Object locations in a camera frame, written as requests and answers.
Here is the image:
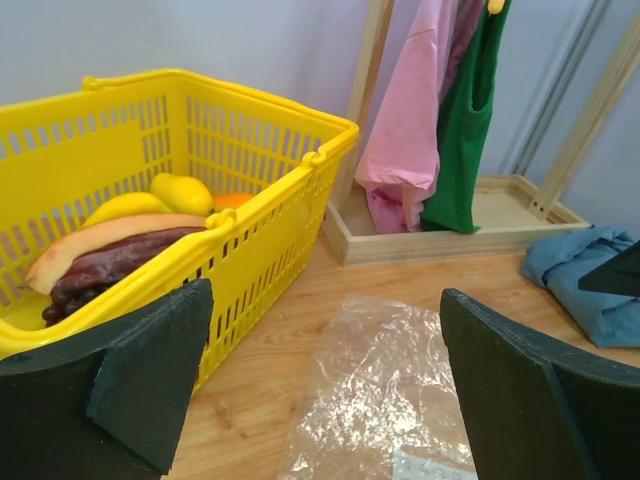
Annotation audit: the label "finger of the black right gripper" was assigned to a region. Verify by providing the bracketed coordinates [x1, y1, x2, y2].
[578, 243, 640, 298]

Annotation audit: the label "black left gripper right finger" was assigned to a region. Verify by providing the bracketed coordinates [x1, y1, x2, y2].
[440, 289, 639, 479]

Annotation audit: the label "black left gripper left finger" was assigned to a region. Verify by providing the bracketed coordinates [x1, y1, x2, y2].
[1, 279, 214, 479]

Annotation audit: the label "dark purple toy grapes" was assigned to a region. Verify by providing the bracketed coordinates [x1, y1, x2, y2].
[42, 284, 110, 327]

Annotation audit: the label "clear zip top bag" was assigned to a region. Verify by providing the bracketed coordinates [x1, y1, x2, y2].
[277, 296, 477, 479]

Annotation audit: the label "toy pork meat slab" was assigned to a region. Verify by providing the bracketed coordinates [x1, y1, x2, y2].
[19, 212, 208, 301]

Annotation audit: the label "green tank top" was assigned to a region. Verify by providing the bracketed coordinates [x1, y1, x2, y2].
[420, 1, 511, 234]

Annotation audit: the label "blue crumpled cloth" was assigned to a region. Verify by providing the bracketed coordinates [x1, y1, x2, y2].
[520, 227, 639, 348]

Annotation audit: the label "wooden clothes rack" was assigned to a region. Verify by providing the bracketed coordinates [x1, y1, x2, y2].
[323, 20, 639, 266]

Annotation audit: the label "yellow toy banana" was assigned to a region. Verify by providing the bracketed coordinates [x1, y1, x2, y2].
[82, 192, 172, 228]

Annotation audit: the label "yellow toy mango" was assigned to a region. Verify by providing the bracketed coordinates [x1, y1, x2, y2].
[150, 173, 214, 216]

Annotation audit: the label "orange toy fruit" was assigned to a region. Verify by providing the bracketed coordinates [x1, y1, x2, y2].
[212, 192, 253, 213]

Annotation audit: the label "pink shirt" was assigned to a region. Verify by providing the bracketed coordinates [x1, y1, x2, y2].
[354, 0, 458, 234]

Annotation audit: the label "yellow plastic shopping basket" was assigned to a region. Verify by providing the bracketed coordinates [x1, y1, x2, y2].
[1, 69, 358, 382]

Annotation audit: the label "yellow clothes hanger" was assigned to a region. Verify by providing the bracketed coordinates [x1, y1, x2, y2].
[487, 0, 506, 15]

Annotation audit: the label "maroon shirt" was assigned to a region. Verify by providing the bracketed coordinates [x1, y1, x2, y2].
[440, 0, 486, 101]

